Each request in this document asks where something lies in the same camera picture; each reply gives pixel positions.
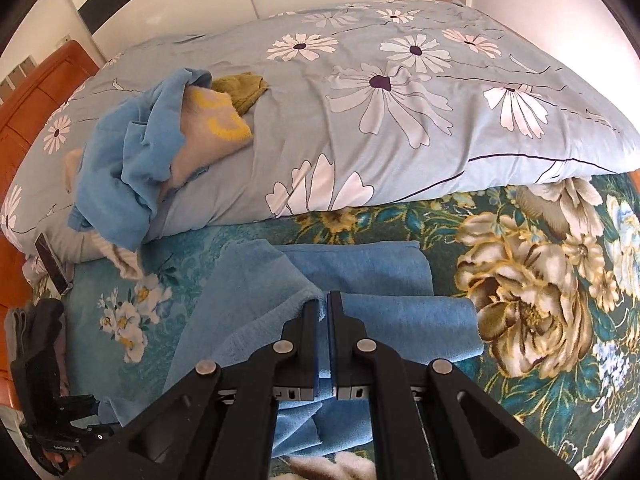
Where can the blue garment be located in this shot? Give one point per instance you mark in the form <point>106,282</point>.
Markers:
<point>115,170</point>

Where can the dark smartphone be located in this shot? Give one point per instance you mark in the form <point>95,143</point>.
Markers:
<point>51,265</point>

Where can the teal floral blanket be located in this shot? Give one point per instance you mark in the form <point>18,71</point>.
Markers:
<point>525,285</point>

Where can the beige garment with yellow print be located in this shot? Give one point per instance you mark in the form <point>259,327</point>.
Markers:
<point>200,135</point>

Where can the orange wooden headboard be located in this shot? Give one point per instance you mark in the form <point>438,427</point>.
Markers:
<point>30,110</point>

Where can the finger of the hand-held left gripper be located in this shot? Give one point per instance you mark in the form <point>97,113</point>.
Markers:
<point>47,325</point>

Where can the white wall socket panel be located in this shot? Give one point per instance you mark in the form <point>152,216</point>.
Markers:
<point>20,74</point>

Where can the light blue floral quilt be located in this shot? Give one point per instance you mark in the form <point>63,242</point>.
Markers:
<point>400,150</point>

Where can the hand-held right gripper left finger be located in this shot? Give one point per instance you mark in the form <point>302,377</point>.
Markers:
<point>305,342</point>

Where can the olive green cloth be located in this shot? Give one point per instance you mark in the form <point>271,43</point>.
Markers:
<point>245,91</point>

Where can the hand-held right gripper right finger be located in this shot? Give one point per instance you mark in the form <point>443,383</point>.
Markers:
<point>342,342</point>

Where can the striped white cloth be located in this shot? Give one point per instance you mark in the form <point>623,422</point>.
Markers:
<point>122,260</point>

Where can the white fluffy cloth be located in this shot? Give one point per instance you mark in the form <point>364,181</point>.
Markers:
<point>330,467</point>

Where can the blue towel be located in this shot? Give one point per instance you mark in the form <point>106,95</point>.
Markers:
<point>375,270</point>

